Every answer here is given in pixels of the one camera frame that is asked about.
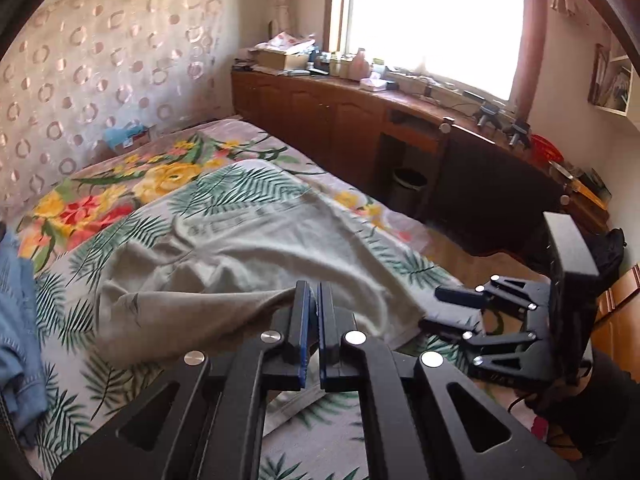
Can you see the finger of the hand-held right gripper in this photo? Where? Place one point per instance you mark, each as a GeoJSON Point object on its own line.
{"type": "Point", "coordinates": [440, 327]}
{"type": "Point", "coordinates": [457, 296]}

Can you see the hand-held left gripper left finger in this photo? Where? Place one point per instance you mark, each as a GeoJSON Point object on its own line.
{"type": "Point", "coordinates": [304, 320]}

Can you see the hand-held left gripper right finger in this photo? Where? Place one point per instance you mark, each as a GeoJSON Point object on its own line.
{"type": "Point", "coordinates": [325, 330]}

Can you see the grey pants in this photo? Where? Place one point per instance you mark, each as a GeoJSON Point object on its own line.
{"type": "Point", "coordinates": [250, 260]}

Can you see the black bag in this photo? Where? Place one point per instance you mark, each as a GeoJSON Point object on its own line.
{"type": "Point", "coordinates": [615, 255]}

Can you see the wooden drawer unit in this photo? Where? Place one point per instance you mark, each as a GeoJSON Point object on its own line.
{"type": "Point", "coordinates": [620, 310]}

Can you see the dark waste bin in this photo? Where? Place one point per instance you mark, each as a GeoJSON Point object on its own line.
{"type": "Point", "coordinates": [407, 192]}

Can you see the dark wooden chair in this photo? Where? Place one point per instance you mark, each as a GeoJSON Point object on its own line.
{"type": "Point", "coordinates": [490, 185]}

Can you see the red round item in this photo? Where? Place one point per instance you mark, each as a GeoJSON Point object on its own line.
{"type": "Point", "coordinates": [541, 147]}

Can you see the wooden cabinet desk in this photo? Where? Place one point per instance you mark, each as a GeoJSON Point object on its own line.
{"type": "Point", "coordinates": [310, 110]}

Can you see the white tissue box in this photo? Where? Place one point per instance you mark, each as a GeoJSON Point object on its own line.
{"type": "Point", "coordinates": [377, 83]}

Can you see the palm leaf print bedsheet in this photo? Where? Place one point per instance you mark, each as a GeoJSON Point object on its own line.
{"type": "Point", "coordinates": [65, 320]}

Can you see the red-brown curtain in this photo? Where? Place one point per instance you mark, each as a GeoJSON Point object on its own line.
{"type": "Point", "coordinates": [537, 35]}

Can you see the floral blanket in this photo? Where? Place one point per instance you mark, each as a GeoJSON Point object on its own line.
{"type": "Point", "coordinates": [75, 215]}

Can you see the box with blue cloth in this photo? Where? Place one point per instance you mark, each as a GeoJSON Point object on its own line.
{"type": "Point", "coordinates": [127, 137]}

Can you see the cardboard box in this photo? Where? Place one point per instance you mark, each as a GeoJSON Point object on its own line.
{"type": "Point", "coordinates": [280, 58]}

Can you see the window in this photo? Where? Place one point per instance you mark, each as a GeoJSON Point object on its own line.
{"type": "Point", "coordinates": [425, 20]}

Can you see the blue denim jeans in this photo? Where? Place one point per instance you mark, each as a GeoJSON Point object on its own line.
{"type": "Point", "coordinates": [20, 335]}

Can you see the circle pattern curtain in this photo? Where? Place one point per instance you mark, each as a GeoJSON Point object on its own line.
{"type": "Point", "coordinates": [100, 60]}

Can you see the white wall shelf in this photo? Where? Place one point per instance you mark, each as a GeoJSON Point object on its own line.
{"type": "Point", "coordinates": [617, 90]}

